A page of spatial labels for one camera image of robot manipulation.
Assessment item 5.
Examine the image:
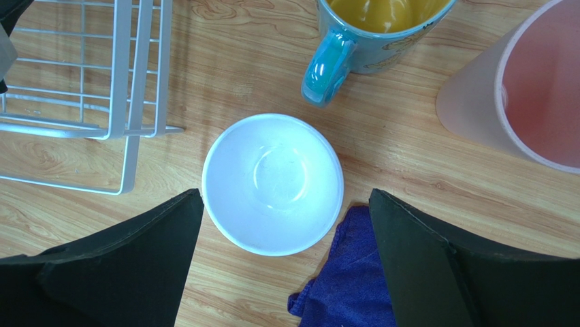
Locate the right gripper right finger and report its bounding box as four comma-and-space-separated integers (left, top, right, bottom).
369, 189, 579, 326

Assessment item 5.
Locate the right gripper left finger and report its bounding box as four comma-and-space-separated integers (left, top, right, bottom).
1, 189, 204, 326

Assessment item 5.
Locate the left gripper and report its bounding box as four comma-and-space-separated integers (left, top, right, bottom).
1, 0, 33, 94

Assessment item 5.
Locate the white flower-shaped bowl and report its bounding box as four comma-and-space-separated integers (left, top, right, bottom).
202, 113, 344, 257

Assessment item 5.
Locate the pink cup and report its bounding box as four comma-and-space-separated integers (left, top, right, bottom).
436, 1, 579, 174

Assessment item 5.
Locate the blue butterfly mug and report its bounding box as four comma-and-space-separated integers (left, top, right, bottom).
301, 0, 455, 108

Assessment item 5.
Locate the purple cloth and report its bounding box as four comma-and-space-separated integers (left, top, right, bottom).
287, 205, 396, 326

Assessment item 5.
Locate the white wire dish rack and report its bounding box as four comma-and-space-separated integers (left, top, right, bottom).
1, 1, 182, 195

